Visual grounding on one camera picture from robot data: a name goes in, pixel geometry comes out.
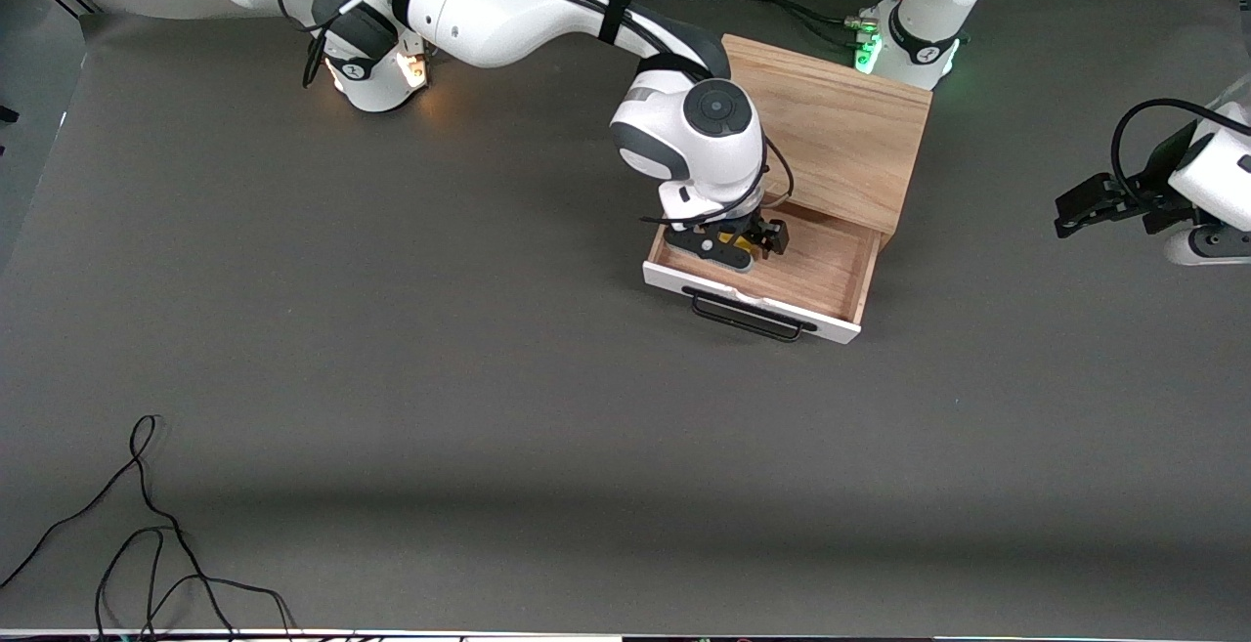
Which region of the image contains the white-fronted wooden drawer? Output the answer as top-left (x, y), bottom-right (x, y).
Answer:
top-left (642, 194), bottom-right (885, 345)

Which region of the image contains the black metal drawer handle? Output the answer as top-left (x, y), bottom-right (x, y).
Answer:
top-left (681, 285), bottom-right (818, 342)

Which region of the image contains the wooden drawer cabinet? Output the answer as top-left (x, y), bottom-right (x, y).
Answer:
top-left (721, 33), bottom-right (932, 235)

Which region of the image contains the dark grey table mat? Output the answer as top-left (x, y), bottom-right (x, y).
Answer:
top-left (0, 0), bottom-right (1251, 635)

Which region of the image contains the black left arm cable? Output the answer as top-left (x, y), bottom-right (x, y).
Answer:
top-left (1112, 98), bottom-right (1251, 208)

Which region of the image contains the thin black loose cable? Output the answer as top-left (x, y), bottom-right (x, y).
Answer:
top-left (0, 414), bottom-right (240, 642)
top-left (95, 528), bottom-right (296, 642)

